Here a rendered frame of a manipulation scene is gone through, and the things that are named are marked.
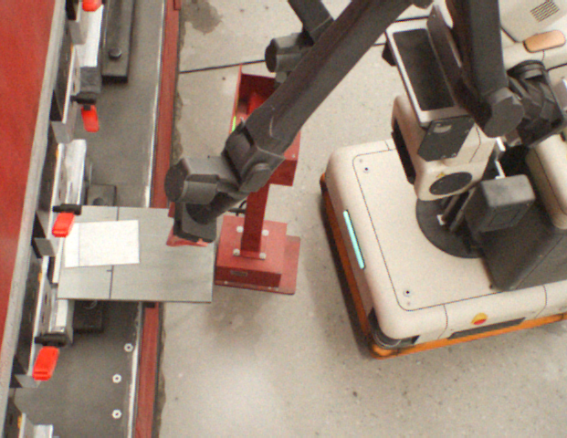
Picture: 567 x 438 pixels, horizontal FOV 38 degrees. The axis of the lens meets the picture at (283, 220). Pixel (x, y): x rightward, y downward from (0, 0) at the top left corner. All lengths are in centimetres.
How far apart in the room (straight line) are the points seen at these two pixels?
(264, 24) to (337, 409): 143
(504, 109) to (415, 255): 102
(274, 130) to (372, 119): 172
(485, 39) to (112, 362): 85
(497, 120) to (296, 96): 38
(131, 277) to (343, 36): 59
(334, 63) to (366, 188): 129
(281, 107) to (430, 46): 63
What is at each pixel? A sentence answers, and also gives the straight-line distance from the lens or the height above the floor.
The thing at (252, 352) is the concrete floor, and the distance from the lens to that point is 247.
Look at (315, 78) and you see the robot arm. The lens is 116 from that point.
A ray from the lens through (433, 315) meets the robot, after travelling 230.
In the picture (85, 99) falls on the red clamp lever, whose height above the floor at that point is 125.
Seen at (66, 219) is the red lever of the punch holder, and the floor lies 130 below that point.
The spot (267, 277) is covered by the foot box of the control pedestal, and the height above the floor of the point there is 8.
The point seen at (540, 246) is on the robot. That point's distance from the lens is 210.
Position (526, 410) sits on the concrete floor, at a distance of 260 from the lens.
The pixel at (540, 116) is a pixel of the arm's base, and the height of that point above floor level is 122.
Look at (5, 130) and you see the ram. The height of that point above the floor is 153.
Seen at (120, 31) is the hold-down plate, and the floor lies 90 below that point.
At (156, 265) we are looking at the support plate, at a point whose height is 100.
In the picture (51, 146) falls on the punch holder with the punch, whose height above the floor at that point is 131.
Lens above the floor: 235
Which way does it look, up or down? 62 degrees down
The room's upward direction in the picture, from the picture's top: 12 degrees clockwise
